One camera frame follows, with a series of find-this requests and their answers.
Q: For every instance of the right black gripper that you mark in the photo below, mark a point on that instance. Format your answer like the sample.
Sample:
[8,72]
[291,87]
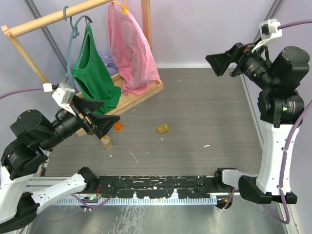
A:
[220,62]

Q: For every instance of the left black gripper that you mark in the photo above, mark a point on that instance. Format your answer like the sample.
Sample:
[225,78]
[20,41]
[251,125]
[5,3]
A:
[102,124]

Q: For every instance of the yellow two-compartment pill box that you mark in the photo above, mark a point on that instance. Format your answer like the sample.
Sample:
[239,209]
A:
[163,128]

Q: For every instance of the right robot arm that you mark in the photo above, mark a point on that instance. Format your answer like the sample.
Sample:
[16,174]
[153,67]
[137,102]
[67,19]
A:
[281,113]

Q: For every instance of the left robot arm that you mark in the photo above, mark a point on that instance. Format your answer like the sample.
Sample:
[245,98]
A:
[36,135]

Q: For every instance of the orange pill box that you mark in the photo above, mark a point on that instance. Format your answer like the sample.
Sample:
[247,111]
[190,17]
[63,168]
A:
[118,126]

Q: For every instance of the clear amber pill bottle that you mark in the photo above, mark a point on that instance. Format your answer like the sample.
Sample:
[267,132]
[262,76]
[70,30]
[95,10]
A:
[107,143]

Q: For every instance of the wooden clothes rack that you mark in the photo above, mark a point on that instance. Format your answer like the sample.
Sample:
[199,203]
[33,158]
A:
[13,33]

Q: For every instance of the green tank top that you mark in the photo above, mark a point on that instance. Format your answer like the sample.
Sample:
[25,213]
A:
[95,82]

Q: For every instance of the lavender cloth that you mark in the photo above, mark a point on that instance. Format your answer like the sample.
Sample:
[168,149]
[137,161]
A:
[83,59]

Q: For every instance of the pink shirt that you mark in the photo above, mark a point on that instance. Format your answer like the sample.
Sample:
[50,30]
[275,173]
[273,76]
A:
[131,52]

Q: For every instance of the grey-blue clothes hanger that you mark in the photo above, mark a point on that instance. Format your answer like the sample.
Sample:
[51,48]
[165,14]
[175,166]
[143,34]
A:
[74,34]

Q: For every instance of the orange clothes hanger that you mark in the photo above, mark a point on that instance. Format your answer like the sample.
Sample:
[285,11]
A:
[122,5]

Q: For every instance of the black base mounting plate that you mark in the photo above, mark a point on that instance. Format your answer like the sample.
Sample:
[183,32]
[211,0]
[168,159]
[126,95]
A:
[186,186]

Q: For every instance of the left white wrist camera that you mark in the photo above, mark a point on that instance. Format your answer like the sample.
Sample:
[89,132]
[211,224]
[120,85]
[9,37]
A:
[62,95]

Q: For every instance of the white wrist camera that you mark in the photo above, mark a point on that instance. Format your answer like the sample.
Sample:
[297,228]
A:
[62,95]
[269,30]

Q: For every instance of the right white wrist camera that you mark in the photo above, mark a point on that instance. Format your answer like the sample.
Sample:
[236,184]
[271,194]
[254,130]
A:
[269,30]

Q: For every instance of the white slotted cable duct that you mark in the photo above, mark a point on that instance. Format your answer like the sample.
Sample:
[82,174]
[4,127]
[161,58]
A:
[174,200]

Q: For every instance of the aluminium frame rail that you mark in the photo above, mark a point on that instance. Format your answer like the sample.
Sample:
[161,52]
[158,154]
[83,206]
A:
[45,181]

